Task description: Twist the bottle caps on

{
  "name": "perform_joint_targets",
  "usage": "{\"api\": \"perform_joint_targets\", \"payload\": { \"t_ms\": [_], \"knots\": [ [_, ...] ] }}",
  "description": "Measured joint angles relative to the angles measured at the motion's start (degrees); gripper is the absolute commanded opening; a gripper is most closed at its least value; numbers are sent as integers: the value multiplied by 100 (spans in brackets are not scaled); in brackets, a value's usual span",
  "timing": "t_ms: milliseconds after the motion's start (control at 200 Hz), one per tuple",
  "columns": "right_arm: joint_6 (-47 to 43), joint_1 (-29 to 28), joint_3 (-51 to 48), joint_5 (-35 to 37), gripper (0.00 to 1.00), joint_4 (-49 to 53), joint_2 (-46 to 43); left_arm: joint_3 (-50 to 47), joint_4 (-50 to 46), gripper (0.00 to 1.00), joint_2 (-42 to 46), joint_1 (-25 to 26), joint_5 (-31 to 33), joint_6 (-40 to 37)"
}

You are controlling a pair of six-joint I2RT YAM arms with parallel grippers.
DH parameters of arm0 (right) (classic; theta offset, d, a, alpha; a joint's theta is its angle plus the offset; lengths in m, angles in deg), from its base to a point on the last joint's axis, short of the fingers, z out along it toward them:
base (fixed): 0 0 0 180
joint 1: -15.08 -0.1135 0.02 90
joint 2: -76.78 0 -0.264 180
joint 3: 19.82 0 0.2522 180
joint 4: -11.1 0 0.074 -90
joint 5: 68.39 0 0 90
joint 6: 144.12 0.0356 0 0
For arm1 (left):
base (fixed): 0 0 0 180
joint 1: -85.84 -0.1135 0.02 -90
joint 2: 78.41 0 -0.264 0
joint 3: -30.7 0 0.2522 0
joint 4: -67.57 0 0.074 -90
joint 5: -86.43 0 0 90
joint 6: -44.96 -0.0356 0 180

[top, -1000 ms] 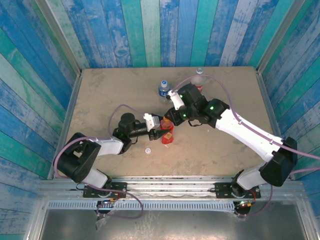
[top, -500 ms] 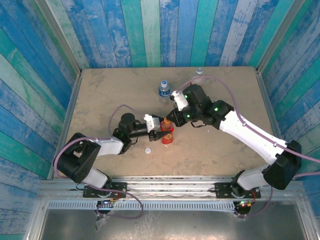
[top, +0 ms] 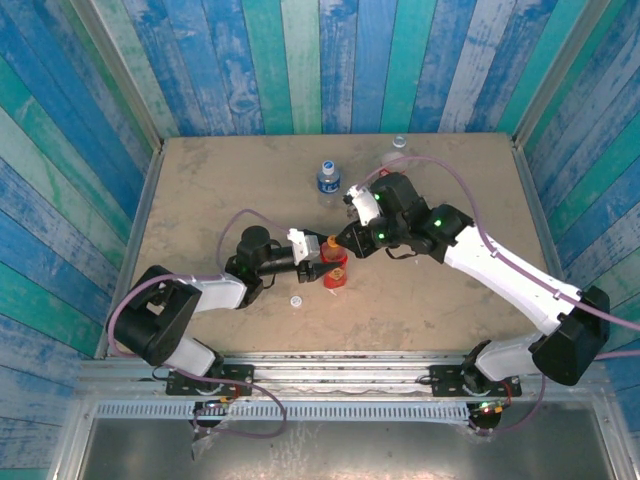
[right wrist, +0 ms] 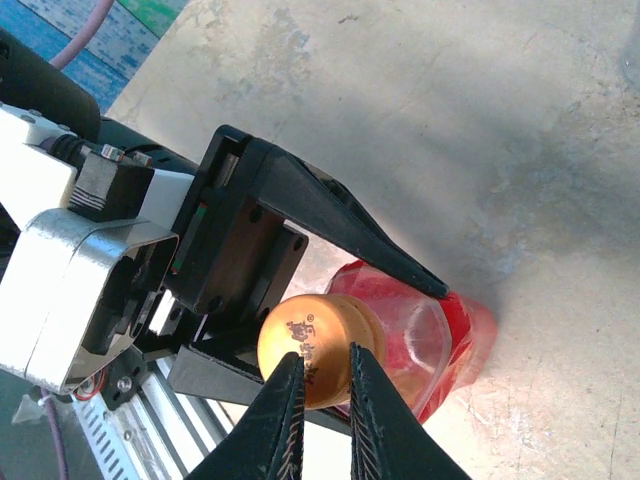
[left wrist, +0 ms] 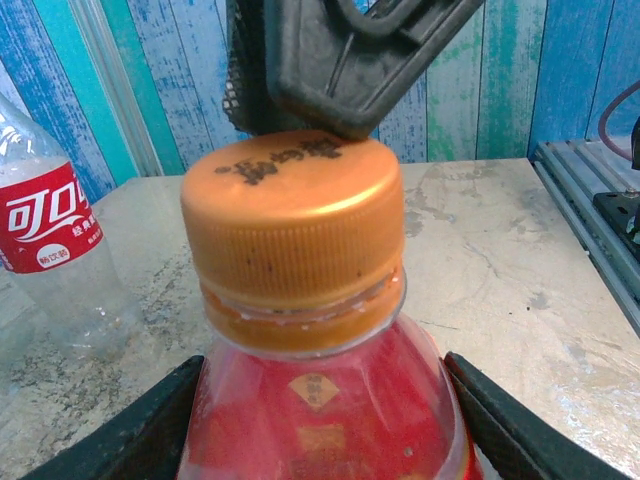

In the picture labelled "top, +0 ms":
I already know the small water bottle blue label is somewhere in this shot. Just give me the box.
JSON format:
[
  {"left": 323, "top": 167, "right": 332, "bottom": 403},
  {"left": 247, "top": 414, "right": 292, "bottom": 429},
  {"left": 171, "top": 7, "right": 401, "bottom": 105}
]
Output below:
[{"left": 316, "top": 159, "right": 342, "bottom": 206}]

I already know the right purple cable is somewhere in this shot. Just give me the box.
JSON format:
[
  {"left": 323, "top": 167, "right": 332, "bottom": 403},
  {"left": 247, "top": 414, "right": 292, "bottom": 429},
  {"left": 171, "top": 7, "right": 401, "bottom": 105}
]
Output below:
[{"left": 357, "top": 155, "right": 640, "bottom": 437}]

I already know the right small circuit board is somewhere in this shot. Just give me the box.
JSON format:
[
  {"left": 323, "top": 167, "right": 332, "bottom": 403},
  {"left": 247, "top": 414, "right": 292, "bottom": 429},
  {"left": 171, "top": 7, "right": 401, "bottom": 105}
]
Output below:
[{"left": 469, "top": 398, "right": 512, "bottom": 417}]

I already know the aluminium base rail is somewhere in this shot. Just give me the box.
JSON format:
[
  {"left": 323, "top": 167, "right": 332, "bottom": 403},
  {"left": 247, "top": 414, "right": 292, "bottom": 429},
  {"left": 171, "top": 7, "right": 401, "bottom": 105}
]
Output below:
[{"left": 77, "top": 352, "right": 609, "bottom": 401}]

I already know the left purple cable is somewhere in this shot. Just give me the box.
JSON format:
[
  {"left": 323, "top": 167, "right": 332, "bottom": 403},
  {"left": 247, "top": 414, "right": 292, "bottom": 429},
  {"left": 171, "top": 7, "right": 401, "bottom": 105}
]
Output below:
[{"left": 106, "top": 208, "right": 296, "bottom": 441}]

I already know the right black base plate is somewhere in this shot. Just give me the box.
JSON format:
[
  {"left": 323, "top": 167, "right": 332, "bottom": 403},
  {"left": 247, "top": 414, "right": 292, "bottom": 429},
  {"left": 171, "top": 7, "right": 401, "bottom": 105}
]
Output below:
[{"left": 430, "top": 364, "right": 522, "bottom": 399}]

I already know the left small circuit board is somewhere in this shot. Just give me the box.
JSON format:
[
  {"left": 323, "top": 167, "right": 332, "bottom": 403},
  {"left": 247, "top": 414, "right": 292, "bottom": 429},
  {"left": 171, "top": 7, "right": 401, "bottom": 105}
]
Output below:
[{"left": 194, "top": 397, "right": 239, "bottom": 416}]

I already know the grey slotted cable duct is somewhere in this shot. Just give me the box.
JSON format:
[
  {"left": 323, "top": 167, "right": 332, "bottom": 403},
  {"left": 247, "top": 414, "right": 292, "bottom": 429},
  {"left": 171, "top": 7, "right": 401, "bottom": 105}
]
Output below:
[{"left": 94, "top": 402, "right": 471, "bottom": 424}]

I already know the red drink bottle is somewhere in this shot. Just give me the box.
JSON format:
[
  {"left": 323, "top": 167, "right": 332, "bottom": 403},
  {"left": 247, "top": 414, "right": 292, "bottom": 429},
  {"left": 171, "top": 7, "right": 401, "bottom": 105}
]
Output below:
[{"left": 319, "top": 237, "right": 349, "bottom": 290}]

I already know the aluminium table side rail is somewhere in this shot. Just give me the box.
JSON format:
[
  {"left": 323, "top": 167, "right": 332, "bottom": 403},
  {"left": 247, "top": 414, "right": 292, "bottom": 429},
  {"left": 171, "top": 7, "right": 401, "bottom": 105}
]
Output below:
[
  {"left": 93, "top": 142, "right": 167, "bottom": 360},
  {"left": 510, "top": 137, "right": 575, "bottom": 306}
]

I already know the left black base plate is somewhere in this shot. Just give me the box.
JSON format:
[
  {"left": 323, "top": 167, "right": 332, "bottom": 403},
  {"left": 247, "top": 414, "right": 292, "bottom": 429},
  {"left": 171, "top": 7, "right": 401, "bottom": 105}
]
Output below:
[{"left": 166, "top": 363, "right": 255, "bottom": 397}]

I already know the small circuit board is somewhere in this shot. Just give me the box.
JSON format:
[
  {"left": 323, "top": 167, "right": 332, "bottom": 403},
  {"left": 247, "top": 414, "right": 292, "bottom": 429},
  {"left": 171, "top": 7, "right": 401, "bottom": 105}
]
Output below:
[
  {"left": 469, "top": 398, "right": 512, "bottom": 417},
  {"left": 194, "top": 397, "right": 239, "bottom": 416}
]

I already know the clear cola bottle red label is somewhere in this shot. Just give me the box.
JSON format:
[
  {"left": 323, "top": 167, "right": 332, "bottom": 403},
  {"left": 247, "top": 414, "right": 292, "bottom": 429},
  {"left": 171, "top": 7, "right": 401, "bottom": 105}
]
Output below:
[{"left": 379, "top": 135, "right": 409, "bottom": 174}]

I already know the metal sheet panel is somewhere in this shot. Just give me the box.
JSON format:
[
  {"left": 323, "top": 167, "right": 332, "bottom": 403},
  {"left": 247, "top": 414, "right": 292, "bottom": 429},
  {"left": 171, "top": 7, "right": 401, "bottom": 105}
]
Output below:
[{"left": 74, "top": 417, "right": 619, "bottom": 480}]

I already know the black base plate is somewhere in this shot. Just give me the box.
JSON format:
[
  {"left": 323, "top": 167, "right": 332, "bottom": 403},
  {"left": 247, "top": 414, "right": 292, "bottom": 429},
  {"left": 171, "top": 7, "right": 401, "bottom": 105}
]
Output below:
[
  {"left": 430, "top": 364, "right": 522, "bottom": 399},
  {"left": 166, "top": 363, "right": 255, "bottom": 397}
]

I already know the aluminium corner post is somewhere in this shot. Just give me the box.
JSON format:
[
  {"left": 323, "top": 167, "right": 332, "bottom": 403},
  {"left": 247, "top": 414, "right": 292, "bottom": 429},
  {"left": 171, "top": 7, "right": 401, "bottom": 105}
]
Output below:
[
  {"left": 510, "top": 0, "right": 609, "bottom": 149},
  {"left": 69, "top": 0, "right": 166, "bottom": 151}
]

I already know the purple cable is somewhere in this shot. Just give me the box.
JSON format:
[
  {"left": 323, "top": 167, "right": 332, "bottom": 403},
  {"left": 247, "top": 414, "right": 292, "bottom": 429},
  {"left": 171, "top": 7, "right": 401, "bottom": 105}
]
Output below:
[
  {"left": 106, "top": 208, "right": 296, "bottom": 441},
  {"left": 357, "top": 155, "right": 640, "bottom": 437}
]

